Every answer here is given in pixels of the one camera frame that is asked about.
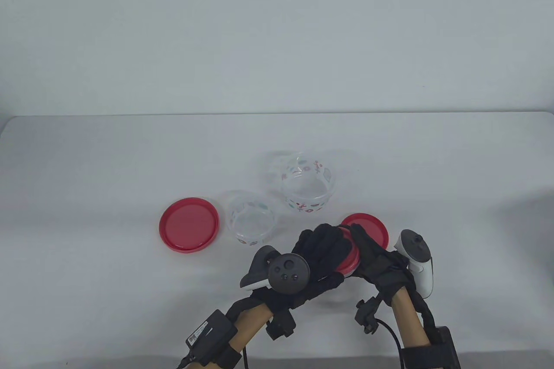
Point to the person's right hand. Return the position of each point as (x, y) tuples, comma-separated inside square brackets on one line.
[(381, 267)]

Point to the person's left hand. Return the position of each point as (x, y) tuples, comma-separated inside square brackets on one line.
[(322, 252)]

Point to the small red container lid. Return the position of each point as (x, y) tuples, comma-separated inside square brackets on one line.
[(346, 267)]

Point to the medium red container lid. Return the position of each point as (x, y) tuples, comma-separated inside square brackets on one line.
[(368, 226)]

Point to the large clear printed food container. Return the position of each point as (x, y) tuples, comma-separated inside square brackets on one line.
[(305, 183)]

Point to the medium clear printed food container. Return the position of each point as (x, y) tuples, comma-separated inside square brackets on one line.
[(251, 222)]

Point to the large red container lid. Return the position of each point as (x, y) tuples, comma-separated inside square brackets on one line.
[(188, 224)]

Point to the person's right forearm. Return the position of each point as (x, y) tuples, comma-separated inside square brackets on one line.
[(409, 321)]

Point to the plain black forearm box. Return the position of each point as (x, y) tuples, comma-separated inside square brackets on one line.
[(448, 347)]

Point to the black and white controller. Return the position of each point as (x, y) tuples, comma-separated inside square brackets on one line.
[(288, 276), (417, 252)]

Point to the black box with white label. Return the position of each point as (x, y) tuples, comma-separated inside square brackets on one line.
[(210, 334)]

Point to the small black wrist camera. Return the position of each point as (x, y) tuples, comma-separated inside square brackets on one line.
[(281, 325), (368, 315)]

